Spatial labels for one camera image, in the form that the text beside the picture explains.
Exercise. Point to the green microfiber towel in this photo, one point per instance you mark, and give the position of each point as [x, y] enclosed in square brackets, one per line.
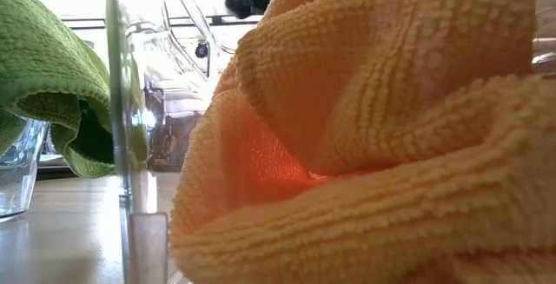
[43, 67]

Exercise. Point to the clear plastic basket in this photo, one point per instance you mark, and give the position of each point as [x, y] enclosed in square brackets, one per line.
[143, 240]
[19, 175]

